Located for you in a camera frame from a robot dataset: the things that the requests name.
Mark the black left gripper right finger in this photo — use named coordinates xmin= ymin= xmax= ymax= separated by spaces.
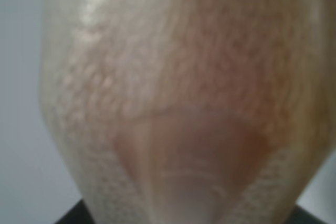
xmin=290 ymin=205 xmax=335 ymax=224

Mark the clear drink bottle brown liquid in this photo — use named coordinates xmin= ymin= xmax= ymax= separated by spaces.
xmin=40 ymin=0 xmax=335 ymax=223

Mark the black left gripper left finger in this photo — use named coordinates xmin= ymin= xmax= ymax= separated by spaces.
xmin=55 ymin=200 xmax=92 ymax=224

